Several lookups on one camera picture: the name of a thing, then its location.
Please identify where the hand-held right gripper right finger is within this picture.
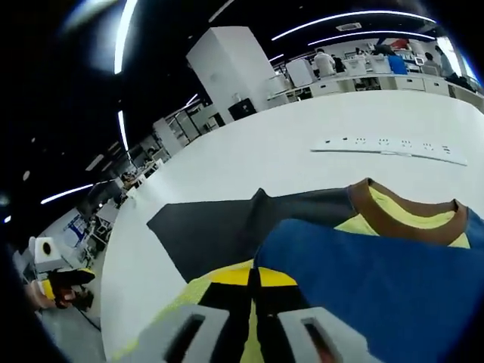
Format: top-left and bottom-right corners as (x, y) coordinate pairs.
(256, 266), (371, 363)

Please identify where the white appliance cabinet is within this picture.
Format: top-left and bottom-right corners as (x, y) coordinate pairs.
(285, 57), (315, 88)

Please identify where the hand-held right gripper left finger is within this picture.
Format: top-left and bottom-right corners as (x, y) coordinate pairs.
(138, 265), (254, 363)

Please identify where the blue box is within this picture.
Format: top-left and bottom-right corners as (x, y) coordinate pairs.
(389, 55), (409, 75)

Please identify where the white square pillar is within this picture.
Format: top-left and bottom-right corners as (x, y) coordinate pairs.
(185, 26), (278, 115)

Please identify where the white power strip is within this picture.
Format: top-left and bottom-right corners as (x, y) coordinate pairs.
(310, 135), (469, 167)

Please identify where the long curved ceiling light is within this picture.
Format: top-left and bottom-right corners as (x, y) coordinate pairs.
(271, 10), (440, 41)

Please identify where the yellow and blue garment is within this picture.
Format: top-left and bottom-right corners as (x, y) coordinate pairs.
(109, 177), (484, 363)

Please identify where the straight ceiling light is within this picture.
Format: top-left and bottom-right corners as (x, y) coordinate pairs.
(113, 0), (139, 75)

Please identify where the white lab counter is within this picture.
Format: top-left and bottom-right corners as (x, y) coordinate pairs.
(266, 70), (478, 104)

